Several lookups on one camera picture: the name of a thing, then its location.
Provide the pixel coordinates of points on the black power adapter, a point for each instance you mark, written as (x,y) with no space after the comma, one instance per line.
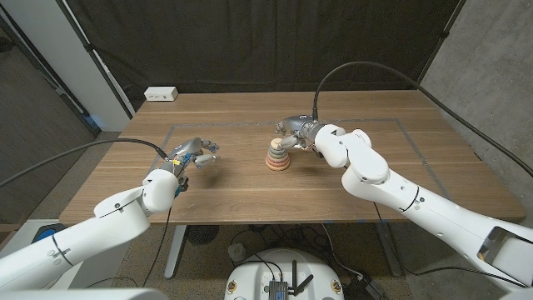
(364,289)

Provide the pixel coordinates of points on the small beige disk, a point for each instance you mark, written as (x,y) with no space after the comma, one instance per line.
(275,143)

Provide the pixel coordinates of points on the white table leg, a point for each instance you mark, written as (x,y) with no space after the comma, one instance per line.
(177,250)

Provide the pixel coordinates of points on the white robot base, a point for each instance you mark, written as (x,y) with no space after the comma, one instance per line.
(254,279)

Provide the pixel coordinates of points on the green disk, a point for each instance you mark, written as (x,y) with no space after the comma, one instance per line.
(278,156)

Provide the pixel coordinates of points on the round black table foot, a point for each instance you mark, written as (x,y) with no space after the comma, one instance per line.
(202,234)

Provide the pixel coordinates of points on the small dark grey disk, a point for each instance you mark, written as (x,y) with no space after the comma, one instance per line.
(277,152)

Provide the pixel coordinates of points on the white power strip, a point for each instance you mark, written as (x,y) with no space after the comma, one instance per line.
(161,93)

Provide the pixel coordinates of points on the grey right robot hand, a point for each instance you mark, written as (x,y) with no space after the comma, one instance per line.
(297,125)

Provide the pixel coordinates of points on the round grey floor object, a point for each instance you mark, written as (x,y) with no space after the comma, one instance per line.
(237,252)

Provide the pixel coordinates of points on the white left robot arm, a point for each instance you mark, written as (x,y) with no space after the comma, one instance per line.
(91,225)

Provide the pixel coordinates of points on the black backdrop curtain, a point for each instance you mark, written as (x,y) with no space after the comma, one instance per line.
(266,41)

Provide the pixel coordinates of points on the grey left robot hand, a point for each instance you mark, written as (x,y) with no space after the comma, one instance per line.
(187,149)

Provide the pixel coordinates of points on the large orange disk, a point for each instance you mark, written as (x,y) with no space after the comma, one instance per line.
(278,168)

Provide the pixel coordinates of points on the blue foot pedal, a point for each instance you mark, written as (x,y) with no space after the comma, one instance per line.
(46,232)

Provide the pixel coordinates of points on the grey table leg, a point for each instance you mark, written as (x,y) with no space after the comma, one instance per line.
(389,254)

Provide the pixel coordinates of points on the dusty pink disk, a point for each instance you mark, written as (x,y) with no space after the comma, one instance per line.
(278,161)

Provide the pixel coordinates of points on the black backdrop stand pole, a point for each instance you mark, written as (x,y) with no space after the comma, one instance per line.
(88,48)
(444,34)

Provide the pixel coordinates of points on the grey radio box with antennas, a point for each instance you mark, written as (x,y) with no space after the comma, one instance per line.
(278,289)

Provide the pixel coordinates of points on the coral red disk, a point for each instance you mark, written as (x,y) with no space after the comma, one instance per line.
(278,164)

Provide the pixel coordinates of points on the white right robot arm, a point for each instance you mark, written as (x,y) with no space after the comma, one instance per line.
(399,187)

